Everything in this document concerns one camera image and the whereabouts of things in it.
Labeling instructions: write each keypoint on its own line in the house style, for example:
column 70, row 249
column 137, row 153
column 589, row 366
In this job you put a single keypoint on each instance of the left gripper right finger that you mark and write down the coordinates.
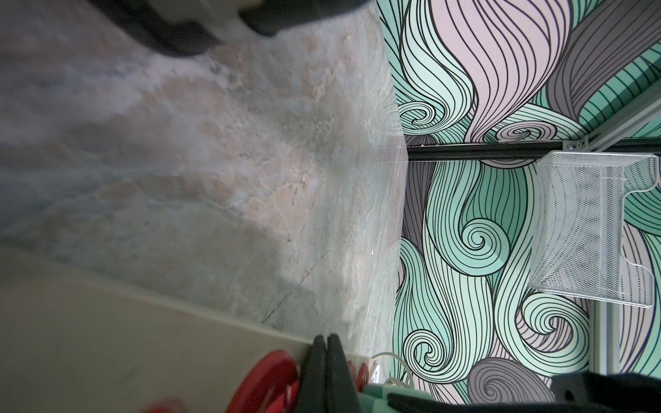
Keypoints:
column 341, row 393

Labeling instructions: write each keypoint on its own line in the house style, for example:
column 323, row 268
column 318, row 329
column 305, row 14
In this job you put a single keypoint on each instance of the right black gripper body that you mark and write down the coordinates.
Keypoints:
column 575, row 392

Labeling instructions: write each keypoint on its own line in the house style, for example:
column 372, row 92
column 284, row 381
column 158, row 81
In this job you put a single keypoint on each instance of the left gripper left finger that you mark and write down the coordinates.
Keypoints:
column 311, row 395

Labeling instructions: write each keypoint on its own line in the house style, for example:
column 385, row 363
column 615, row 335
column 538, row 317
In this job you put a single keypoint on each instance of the clear acrylic wall holder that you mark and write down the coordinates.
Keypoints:
column 578, row 226

